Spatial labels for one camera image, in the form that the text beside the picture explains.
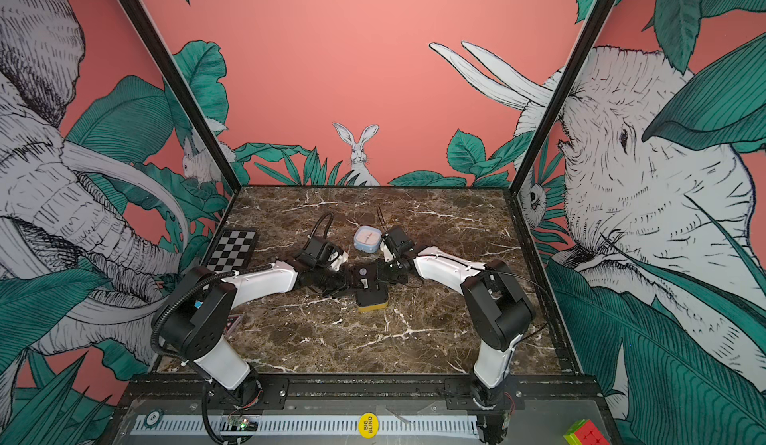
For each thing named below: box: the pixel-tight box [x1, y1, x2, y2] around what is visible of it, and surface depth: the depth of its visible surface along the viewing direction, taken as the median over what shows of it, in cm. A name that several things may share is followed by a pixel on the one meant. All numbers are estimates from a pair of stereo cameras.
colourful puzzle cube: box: [563, 419, 610, 445], surface depth 67 cm
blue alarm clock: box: [353, 225, 383, 255], surface depth 103 cm
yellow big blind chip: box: [358, 412, 381, 440], surface depth 71 cm
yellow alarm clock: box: [351, 261, 389, 312], surface depth 90 cm
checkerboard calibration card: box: [205, 227, 257, 273], surface depth 100 cm
